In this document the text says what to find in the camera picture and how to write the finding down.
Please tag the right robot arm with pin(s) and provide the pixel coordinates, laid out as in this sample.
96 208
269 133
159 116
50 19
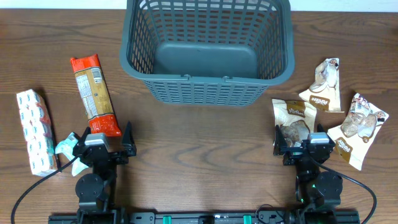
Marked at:
319 192

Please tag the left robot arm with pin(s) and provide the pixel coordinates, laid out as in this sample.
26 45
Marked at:
96 190

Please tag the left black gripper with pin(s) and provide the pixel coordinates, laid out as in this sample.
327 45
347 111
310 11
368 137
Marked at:
127 146

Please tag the teal wipes packet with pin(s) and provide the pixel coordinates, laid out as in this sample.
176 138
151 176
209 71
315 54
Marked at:
65 147

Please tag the white tissue multipack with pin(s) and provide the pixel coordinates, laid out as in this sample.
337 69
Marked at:
37 130

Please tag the orange cookie package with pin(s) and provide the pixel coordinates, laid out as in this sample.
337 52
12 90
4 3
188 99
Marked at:
95 96

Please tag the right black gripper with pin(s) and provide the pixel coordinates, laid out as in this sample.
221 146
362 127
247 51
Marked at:
293 153

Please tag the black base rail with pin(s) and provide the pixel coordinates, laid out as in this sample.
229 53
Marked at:
265 216

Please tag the beige Pantree snack bag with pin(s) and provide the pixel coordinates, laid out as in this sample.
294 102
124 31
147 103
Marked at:
296 120

